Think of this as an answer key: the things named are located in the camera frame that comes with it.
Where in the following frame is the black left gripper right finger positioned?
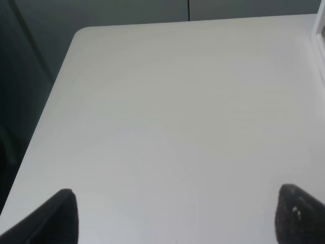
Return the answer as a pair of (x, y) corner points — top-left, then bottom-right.
(275, 184), (324, 244)

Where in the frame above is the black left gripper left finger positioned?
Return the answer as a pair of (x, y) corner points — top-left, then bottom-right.
(1, 189), (79, 243)

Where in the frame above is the white drawer cabinet frame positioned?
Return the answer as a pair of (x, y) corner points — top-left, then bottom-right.
(310, 0), (325, 83)

